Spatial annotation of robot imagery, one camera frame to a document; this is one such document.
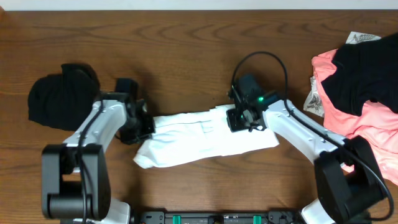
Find folded black garment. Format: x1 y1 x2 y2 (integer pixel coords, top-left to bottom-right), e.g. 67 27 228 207
27 63 100 131

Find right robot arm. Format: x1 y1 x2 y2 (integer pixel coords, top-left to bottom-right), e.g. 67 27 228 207
226 89 394 223

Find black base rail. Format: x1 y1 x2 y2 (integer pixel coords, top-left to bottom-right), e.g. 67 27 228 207
130 211 304 224

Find white t-shirt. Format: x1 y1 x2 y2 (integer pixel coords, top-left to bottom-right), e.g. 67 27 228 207
134 105 279 169

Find coral pink garment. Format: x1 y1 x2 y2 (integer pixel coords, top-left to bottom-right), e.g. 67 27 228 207
312 50 397 184

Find black t-shirt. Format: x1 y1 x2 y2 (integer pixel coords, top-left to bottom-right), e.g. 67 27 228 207
322 34 397 116

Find white leaf-print garment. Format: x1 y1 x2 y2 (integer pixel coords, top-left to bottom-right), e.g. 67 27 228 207
303 31 381 118

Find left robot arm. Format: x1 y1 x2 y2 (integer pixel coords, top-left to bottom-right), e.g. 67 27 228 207
41 92 154 223

